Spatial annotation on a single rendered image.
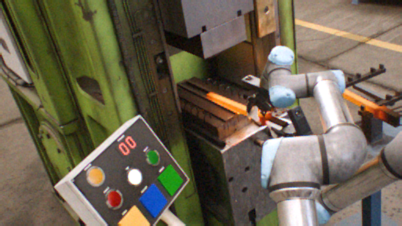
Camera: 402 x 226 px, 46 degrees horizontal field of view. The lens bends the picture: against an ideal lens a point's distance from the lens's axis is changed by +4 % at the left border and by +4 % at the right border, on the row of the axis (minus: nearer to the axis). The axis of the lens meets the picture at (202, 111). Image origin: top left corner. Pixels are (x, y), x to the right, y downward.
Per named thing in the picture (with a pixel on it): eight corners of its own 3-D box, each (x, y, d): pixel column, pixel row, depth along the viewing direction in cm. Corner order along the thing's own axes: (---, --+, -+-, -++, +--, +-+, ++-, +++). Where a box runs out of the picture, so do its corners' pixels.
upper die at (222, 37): (246, 39, 169) (243, 14, 164) (204, 59, 160) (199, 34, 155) (183, 20, 200) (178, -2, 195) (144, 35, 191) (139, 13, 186)
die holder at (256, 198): (299, 191, 211) (292, 109, 189) (237, 237, 194) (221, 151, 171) (222, 146, 252) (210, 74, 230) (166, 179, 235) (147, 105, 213)
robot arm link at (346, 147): (383, 148, 97) (340, 59, 140) (327, 152, 99) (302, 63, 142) (383, 192, 103) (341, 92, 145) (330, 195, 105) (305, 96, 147)
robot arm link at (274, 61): (272, 62, 140) (270, 41, 145) (263, 85, 149) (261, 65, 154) (297, 64, 141) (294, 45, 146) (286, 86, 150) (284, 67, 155)
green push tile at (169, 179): (183, 181, 150) (170, 163, 148) (171, 196, 145) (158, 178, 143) (180, 182, 151) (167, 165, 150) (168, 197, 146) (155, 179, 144)
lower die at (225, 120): (257, 119, 186) (254, 101, 182) (219, 141, 177) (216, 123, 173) (196, 90, 217) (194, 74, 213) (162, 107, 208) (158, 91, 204)
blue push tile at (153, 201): (168, 201, 143) (153, 182, 141) (155, 218, 137) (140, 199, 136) (164, 202, 144) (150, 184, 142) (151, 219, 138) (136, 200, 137)
